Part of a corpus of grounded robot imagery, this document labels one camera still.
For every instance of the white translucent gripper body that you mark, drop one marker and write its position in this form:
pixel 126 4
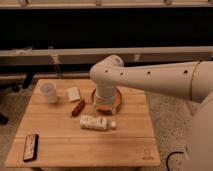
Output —
pixel 105 105

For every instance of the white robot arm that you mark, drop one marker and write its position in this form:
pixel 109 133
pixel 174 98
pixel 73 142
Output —
pixel 189 80

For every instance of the orange bowl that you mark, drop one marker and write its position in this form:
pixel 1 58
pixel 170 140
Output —
pixel 118 98

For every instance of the white plastic bottle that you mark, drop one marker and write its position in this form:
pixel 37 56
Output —
pixel 96 123

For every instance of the red brown sausage toy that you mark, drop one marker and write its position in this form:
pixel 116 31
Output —
pixel 76 111

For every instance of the white rectangular block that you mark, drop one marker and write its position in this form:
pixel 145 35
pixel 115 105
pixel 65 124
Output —
pixel 73 94

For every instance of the wooden table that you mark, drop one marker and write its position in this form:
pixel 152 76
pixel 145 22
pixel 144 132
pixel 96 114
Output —
pixel 62 143

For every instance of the translucent plastic cup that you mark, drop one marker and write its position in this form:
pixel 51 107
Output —
pixel 48 91

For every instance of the black red remote control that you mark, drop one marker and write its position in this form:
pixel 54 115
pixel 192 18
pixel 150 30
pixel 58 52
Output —
pixel 31 147

